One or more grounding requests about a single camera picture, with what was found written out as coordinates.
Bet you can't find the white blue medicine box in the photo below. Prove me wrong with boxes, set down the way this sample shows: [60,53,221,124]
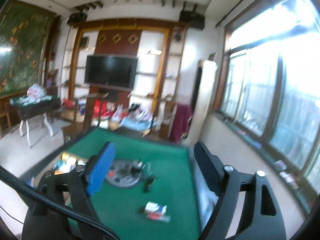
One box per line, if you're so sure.
[144,202,167,215]

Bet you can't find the clear pack red disc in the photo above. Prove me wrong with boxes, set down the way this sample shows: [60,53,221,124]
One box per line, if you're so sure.
[146,213,171,223]

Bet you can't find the round grey table console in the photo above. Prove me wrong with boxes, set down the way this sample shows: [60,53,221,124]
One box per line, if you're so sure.
[105,159,146,188]

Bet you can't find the cardboard tray box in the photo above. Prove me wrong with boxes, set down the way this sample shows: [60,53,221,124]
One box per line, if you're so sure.
[49,151,88,175]

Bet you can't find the black electric motor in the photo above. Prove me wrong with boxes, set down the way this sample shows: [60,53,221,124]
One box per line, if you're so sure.
[130,159,151,179]

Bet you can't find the wooden chair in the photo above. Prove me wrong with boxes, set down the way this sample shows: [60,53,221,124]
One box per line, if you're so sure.
[61,93,108,144]

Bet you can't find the maroon cloth on rack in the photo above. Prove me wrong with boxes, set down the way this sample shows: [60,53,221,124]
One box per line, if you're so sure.
[169,105,193,144]

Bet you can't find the black folding side table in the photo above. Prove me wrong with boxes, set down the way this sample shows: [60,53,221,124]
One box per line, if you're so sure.
[9,95,61,148]

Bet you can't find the white standing air conditioner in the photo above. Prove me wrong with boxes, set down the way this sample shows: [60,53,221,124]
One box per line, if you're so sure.
[189,60,217,144]

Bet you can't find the white red plastic bag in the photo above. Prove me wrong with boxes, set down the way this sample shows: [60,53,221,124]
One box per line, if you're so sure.
[27,83,46,98]

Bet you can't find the wall television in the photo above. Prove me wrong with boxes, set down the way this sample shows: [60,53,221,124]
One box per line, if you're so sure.
[85,55,138,90]

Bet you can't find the green floral wall painting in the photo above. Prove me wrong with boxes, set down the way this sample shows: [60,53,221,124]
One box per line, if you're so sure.
[1,0,56,96]

